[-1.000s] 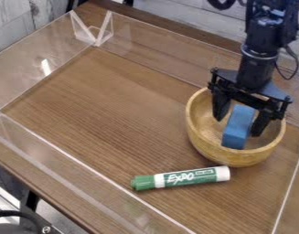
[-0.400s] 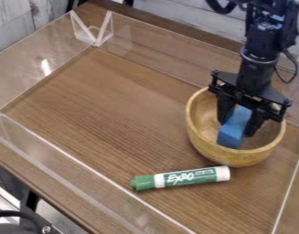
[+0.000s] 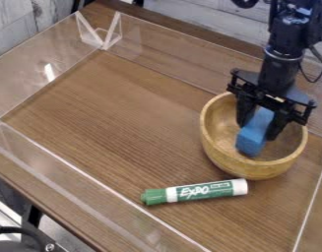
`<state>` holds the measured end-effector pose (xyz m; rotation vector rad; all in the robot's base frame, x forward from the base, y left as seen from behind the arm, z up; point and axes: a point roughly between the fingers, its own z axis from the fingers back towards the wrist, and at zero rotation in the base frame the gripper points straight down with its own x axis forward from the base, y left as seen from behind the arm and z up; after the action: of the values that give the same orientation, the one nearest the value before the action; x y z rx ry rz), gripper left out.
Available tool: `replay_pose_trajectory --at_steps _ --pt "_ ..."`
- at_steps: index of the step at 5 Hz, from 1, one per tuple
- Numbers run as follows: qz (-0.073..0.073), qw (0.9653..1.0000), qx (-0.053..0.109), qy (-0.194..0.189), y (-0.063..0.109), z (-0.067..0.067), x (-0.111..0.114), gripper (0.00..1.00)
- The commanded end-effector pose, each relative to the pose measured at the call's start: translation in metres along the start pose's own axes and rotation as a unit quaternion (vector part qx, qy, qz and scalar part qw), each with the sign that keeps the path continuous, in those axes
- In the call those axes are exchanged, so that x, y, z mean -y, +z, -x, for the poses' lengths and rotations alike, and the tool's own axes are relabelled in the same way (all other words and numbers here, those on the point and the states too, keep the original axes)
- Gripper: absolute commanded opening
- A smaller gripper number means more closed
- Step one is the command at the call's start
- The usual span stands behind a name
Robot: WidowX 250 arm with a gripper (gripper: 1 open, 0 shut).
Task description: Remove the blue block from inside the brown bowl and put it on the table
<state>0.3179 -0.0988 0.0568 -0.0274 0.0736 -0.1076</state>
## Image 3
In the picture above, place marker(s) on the blue rectangular block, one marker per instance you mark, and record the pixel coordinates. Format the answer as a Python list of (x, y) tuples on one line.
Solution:
[(251, 135)]

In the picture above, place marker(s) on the clear acrylic tray walls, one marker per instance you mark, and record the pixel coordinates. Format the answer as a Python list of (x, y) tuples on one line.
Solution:
[(100, 102)]

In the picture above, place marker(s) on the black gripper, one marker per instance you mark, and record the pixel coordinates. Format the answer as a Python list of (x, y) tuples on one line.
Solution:
[(250, 96)]

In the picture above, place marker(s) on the black equipment bottom left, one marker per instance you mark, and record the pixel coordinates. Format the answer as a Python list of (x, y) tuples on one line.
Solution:
[(18, 239)]

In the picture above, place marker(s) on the green Expo marker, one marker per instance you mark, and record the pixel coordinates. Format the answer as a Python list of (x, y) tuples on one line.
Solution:
[(226, 188)]

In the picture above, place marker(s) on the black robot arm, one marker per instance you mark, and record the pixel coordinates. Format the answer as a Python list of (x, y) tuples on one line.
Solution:
[(295, 31)]

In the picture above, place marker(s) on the brown wooden bowl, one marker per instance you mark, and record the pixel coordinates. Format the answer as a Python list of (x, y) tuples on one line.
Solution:
[(218, 134)]

